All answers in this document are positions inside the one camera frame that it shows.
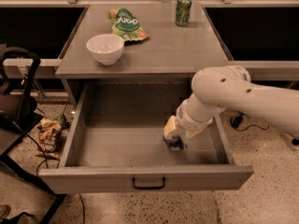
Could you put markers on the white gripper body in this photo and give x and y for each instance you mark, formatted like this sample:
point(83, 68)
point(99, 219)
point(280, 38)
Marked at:
point(189, 120)

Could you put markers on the dark blue rxbar wrapper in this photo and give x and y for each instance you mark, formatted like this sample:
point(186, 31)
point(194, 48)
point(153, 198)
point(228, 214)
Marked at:
point(175, 143)

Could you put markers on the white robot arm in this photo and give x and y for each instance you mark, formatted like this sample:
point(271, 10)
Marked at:
point(215, 89)

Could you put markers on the grey open top drawer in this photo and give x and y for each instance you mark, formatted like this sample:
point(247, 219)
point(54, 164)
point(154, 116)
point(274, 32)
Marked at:
point(118, 134)

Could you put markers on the white ceramic bowl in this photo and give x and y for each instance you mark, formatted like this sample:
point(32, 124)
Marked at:
point(106, 48)

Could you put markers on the black stand base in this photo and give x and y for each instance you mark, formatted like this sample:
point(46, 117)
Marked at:
point(295, 140)

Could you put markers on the grey metal cabinet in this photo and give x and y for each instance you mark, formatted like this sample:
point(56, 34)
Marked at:
point(170, 49)

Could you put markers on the green soda can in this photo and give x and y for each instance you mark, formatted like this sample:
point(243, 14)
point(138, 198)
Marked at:
point(183, 9)

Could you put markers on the green chip bag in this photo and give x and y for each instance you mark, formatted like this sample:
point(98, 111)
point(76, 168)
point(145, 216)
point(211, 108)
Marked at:
point(126, 25)

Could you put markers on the brown snack bag on floor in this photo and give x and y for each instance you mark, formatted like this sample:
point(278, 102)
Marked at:
point(49, 138)

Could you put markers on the black power adapter with cable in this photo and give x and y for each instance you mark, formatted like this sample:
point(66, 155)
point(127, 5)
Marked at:
point(236, 121)

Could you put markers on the black drawer handle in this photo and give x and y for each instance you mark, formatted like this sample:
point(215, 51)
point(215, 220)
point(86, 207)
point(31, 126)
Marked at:
point(148, 184)

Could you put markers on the black cart frame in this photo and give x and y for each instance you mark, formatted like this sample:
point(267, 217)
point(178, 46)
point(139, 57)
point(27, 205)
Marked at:
point(16, 112)

